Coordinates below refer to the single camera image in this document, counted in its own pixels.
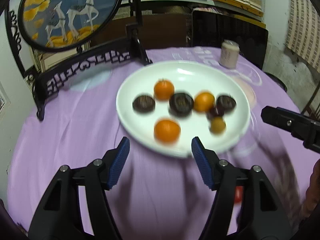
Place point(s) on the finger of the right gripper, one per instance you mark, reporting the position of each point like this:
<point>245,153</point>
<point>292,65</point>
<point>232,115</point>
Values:
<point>299,126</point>

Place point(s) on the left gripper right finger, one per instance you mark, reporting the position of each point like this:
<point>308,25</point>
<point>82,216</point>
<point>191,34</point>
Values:
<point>261,216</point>

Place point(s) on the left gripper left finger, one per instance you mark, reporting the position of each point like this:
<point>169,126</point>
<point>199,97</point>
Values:
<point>58,213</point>

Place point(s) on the red tomato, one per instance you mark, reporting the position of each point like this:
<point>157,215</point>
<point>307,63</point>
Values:
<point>238,194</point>

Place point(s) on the dark water chestnut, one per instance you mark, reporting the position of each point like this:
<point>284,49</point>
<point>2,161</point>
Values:
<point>226,103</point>
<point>143,103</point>
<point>181,104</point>

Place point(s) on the tan longan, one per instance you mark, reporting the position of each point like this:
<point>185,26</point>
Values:
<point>217,125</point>

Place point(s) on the dark cherry with stem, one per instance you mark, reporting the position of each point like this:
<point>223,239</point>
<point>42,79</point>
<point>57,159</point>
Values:
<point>215,111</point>

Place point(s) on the yellow orange tomato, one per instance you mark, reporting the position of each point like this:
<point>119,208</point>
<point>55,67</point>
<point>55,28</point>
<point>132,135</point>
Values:
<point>204,101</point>

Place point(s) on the small orange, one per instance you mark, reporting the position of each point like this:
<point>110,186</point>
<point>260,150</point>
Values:
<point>167,131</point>

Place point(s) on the small mandarin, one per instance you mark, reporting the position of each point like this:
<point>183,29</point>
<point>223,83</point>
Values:
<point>163,90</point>

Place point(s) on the operator right hand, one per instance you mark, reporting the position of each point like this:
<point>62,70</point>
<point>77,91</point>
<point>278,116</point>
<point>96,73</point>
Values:
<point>313,192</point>

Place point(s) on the wooden chair right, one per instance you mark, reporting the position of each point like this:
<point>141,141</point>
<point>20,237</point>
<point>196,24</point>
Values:
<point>312,112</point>

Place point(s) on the checked curtain cloth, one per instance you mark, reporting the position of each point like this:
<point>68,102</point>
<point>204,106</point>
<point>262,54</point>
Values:
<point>303,31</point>

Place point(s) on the beige drink can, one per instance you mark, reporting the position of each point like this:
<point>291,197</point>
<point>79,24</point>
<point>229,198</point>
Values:
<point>229,54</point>

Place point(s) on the white oval plate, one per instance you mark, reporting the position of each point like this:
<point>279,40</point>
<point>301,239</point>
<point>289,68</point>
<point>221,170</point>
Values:
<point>165,105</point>

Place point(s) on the dark wooden chair back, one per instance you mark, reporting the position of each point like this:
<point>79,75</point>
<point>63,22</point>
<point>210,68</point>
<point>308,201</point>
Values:
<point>157,32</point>

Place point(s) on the deer painting screen stand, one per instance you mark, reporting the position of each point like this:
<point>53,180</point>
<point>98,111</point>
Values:
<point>56,26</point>

